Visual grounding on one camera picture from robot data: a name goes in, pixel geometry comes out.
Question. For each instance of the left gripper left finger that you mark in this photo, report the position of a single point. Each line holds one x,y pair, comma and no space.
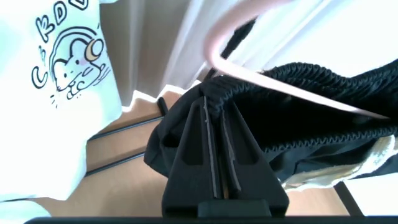
189,183

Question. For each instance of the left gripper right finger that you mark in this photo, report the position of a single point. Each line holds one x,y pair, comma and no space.
258,183

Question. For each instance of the black garment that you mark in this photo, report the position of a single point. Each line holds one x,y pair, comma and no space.
295,124

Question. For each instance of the pink clothes hanger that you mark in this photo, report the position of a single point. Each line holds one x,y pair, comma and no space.
248,77

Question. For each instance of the white printed t-shirt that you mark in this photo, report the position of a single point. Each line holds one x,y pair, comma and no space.
46,124

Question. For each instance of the black clothes rack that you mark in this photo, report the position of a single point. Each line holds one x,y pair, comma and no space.
124,127

